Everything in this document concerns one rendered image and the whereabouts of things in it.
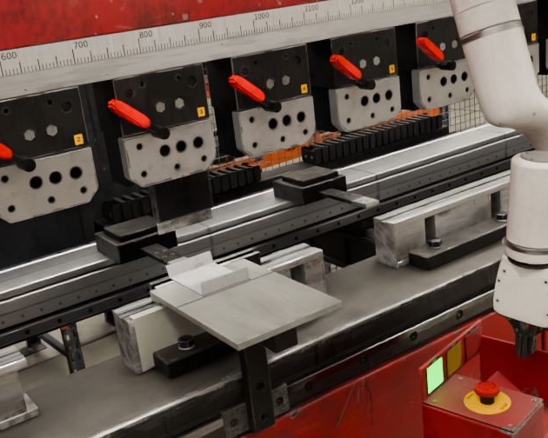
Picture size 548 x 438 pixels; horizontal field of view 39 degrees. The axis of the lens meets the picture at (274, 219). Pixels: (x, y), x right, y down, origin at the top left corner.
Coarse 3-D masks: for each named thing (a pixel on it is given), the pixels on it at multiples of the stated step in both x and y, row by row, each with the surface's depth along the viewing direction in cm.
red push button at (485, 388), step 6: (480, 384) 121; (486, 384) 121; (492, 384) 121; (474, 390) 121; (480, 390) 120; (486, 390) 120; (492, 390) 120; (498, 390) 120; (480, 396) 120; (486, 396) 119; (492, 396) 120; (486, 402) 121; (492, 402) 121
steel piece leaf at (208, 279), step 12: (216, 264) 130; (180, 276) 127; (192, 276) 126; (204, 276) 126; (216, 276) 125; (228, 276) 121; (240, 276) 122; (192, 288) 122; (204, 288) 118; (216, 288) 120
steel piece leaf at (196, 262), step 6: (210, 252) 132; (192, 258) 130; (198, 258) 130; (204, 258) 131; (210, 258) 131; (174, 264) 128; (180, 264) 128; (186, 264) 129; (192, 264) 130; (198, 264) 130; (204, 264) 131; (168, 270) 127; (174, 270) 128; (180, 270) 128; (186, 270) 129
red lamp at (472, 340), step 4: (476, 328) 134; (472, 332) 133; (476, 332) 134; (468, 336) 132; (472, 336) 133; (476, 336) 134; (468, 340) 132; (472, 340) 134; (476, 340) 135; (468, 344) 133; (472, 344) 134; (476, 344) 135; (468, 348) 133; (472, 348) 134; (476, 348) 135; (468, 352) 133; (472, 352) 134; (476, 352) 135; (468, 356) 133
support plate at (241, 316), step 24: (240, 264) 130; (168, 288) 123; (240, 288) 120; (264, 288) 119; (288, 288) 118; (192, 312) 113; (216, 312) 112; (240, 312) 112; (264, 312) 111; (288, 312) 110; (312, 312) 109; (216, 336) 107; (240, 336) 104; (264, 336) 104
